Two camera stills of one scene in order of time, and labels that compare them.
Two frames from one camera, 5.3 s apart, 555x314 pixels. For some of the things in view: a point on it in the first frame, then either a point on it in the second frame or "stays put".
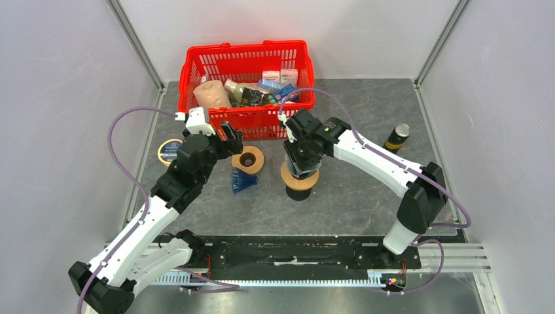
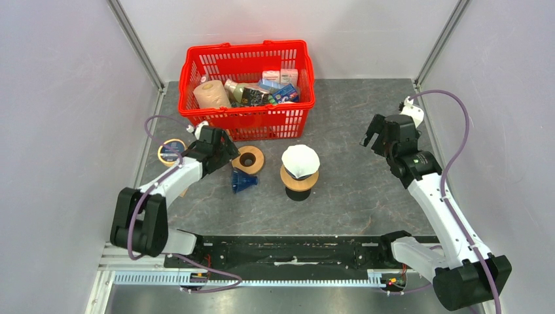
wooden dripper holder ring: [298, 184] stays put
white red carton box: [289, 76] stays put
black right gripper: [298, 164] to [377, 125]
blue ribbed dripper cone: [241, 180] stays put
